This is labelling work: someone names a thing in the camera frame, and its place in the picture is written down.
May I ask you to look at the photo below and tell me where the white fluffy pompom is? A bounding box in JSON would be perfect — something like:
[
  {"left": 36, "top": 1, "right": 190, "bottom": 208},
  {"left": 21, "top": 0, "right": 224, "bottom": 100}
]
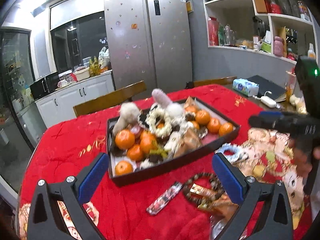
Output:
[{"left": 112, "top": 102, "right": 140, "bottom": 137}]

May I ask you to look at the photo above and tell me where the silver double door refrigerator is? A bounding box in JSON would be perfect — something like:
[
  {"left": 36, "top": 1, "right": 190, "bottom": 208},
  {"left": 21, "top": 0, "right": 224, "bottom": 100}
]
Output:
[{"left": 104, "top": 0, "right": 193, "bottom": 90}]

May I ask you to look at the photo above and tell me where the white power adapter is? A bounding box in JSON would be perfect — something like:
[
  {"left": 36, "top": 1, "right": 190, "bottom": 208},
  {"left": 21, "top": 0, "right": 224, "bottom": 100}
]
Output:
[{"left": 252, "top": 91, "right": 283, "bottom": 109}]

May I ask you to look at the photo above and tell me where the white kitchen cabinet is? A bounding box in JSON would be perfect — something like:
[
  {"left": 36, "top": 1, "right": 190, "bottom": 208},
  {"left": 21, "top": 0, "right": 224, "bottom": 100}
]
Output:
[{"left": 35, "top": 71, "right": 115, "bottom": 128}]

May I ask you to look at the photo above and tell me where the gold bar chocolate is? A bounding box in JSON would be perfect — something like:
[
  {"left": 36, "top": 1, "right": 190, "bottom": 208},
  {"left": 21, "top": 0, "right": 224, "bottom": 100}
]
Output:
[
  {"left": 191, "top": 184, "right": 222, "bottom": 198},
  {"left": 197, "top": 199, "right": 220, "bottom": 210}
]

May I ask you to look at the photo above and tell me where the person's right hand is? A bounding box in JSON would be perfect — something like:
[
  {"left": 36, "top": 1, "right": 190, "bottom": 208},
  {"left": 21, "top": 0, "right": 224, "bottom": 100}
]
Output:
[{"left": 289, "top": 139, "right": 312, "bottom": 181}]

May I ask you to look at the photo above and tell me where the cream crochet scrunchie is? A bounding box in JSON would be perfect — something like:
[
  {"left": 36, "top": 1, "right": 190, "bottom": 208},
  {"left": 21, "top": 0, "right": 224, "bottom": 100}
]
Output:
[{"left": 146, "top": 109, "right": 173, "bottom": 137}]

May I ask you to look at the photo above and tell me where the dark brown tray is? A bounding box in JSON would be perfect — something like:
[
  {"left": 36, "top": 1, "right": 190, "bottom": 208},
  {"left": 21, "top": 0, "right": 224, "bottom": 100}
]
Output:
[{"left": 107, "top": 96, "right": 240, "bottom": 187}]

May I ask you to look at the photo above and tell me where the wooden chair back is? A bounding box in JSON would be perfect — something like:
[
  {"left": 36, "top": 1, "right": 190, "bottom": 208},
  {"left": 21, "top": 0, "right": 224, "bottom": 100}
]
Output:
[{"left": 73, "top": 80, "right": 147, "bottom": 117}]

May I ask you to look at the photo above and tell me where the kraft paper bag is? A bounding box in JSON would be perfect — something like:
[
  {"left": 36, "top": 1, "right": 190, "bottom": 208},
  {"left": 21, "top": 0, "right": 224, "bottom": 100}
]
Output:
[{"left": 279, "top": 26, "right": 288, "bottom": 57}]

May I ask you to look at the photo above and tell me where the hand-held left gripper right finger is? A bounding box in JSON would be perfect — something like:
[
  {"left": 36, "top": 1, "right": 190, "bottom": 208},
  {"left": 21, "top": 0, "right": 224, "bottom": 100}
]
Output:
[{"left": 212, "top": 152, "right": 293, "bottom": 240}]

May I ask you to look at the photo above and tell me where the red gift box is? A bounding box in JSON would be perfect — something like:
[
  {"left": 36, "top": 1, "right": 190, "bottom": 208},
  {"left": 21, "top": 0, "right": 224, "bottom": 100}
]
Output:
[{"left": 207, "top": 17, "right": 220, "bottom": 47}]

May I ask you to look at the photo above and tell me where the red bear printed blanket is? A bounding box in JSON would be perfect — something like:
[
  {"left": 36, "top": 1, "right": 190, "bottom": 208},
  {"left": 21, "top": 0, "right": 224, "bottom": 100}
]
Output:
[{"left": 15, "top": 84, "right": 313, "bottom": 240}]

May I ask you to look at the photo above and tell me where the red jar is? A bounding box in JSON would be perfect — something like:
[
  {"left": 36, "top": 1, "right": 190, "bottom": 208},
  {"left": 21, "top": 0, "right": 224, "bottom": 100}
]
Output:
[{"left": 269, "top": 2, "right": 282, "bottom": 14}]

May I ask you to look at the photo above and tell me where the clear plastic packet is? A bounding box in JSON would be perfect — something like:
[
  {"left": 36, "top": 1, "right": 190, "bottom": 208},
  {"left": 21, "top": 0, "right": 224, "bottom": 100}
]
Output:
[{"left": 209, "top": 215, "right": 230, "bottom": 240}]

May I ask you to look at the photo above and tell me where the plastic bag of ginger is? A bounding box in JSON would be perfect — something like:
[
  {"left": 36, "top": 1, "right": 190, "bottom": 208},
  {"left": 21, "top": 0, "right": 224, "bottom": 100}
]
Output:
[{"left": 290, "top": 94, "right": 308, "bottom": 114}]

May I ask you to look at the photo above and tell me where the black microwave oven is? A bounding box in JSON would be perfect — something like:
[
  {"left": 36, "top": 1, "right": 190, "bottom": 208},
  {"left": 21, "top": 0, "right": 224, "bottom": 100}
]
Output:
[{"left": 30, "top": 72, "right": 59, "bottom": 100}]

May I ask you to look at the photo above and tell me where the white plastic bag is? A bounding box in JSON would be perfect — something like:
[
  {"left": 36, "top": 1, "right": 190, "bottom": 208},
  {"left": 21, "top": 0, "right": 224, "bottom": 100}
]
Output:
[{"left": 98, "top": 47, "right": 111, "bottom": 69}]

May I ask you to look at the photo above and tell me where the glass jar with colourful label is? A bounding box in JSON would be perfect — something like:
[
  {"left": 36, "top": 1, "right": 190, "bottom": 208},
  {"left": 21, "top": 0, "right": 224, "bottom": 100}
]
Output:
[{"left": 297, "top": 1, "right": 310, "bottom": 21}]

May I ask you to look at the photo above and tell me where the white wall shelf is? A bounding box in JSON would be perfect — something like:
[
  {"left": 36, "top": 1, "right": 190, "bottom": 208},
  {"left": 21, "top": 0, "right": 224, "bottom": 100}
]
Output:
[{"left": 199, "top": 0, "right": 318, "bottom": 65}]

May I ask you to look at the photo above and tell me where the white basin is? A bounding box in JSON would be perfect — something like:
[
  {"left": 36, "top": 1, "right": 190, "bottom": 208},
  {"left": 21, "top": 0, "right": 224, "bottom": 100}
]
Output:
[{"left": 74, "top": 67, "right": 90, "bottom": 80}]

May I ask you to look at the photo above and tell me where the light blue scrunchie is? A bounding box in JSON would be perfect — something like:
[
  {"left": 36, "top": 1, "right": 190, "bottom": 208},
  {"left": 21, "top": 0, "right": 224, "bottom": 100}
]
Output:
[{"left": 215, "top": 142, "right": 247, "bottom": 164}]

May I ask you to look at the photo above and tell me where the dark patterned candy bar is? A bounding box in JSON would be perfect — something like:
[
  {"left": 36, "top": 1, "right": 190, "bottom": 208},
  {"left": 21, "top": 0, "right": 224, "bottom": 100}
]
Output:
[{"left": 146, "top": 181, "right": 183, "bottom": 216}]

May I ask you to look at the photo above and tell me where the wooden bead bracelet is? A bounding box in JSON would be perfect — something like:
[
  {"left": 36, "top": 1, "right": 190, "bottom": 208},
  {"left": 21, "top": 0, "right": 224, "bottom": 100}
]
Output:
[{"left": 183, "top": 172, "right": 227, "bottom": 207}]

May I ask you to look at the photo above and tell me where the dark kitchen window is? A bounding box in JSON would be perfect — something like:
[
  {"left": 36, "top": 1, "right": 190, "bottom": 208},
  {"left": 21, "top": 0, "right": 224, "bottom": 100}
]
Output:
[{"left": 50, "top": 11, "right": 108, "bottom": 74}]

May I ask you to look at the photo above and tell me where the drink cup with straw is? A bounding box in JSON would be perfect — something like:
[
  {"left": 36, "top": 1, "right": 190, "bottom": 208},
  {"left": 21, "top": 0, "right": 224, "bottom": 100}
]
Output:
[{"left": 286, "top": 67, "right": 298, "bottom": 102}]

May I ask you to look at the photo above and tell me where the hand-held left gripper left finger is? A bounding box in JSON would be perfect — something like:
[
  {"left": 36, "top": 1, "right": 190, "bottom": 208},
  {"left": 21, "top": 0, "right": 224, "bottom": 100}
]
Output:
[{"left": 27, "top": 152, "right": 109, "bottom": 240}]

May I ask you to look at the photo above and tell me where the blue tissue pack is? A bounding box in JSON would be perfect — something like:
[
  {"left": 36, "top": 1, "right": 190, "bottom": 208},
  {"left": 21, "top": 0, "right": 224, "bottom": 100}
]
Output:
[{"left": 232, "top": 78, "right": 260, "bottom": 97}]

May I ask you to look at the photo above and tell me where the black notebook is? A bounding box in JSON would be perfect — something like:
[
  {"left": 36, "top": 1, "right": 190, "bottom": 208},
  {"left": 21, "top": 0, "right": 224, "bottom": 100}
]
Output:
[{"left": 246, "top": 75, "right": 288, "bottom": 103}]

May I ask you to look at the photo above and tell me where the glass pitcher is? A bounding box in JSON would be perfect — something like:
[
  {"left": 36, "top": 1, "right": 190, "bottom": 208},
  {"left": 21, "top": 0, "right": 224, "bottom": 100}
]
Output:
[{"left": 224, "top": 24, "right": 237, "bottom": 46}]

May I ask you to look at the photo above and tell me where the brown box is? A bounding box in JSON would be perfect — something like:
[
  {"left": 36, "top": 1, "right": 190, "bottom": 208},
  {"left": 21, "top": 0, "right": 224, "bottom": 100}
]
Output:
[{"left": 252, "top": 0, "right": 269, "bottom": 14}]

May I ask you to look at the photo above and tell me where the black dotted scrunchie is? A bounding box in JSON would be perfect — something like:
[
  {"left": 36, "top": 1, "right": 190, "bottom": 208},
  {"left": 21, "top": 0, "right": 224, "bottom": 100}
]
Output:
[{"left": 137, "top": 114, "right": 150, "bottom": 128}]

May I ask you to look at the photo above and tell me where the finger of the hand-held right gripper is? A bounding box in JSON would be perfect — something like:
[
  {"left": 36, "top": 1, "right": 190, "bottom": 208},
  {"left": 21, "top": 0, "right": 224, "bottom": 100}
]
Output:
[
  {"left": 259, "top": 111, "right": 288, "bottom": 118},
  {"left": 249, "top": 116, "right": 294, "bottom": 133}
]

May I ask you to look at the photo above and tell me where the olive green hair bow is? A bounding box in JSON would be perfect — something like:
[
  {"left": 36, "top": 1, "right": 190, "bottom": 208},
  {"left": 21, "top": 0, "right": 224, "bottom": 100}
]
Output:
[{"left": 149, "top": 145, "right": 172, "bottom": 159}]

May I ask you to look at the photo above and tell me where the glass sliding door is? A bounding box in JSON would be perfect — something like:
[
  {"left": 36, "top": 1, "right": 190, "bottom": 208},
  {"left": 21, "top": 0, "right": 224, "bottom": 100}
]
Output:
[{"left": 0, "top": 27, "right": 38, "bottom": 193}]

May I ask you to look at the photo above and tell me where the heap of mandarins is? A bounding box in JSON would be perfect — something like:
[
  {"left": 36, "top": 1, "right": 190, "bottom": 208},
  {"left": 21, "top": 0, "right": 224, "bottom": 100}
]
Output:
[{"left": 114, "top": 105, "right": 234, "bottom": 177}]

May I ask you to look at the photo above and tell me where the clear glass jar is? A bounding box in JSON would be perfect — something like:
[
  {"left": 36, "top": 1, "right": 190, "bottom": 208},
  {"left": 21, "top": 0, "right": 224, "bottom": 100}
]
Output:
[{"left": 278, "top": 0, "right": 293, "bottom": 15}]

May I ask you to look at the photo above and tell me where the pink white fluffy toy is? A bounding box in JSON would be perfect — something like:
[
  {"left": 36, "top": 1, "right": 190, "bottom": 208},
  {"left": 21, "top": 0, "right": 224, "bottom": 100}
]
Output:
[{"left": 152, "top": 88, "right": 185, "bottom": 118}]

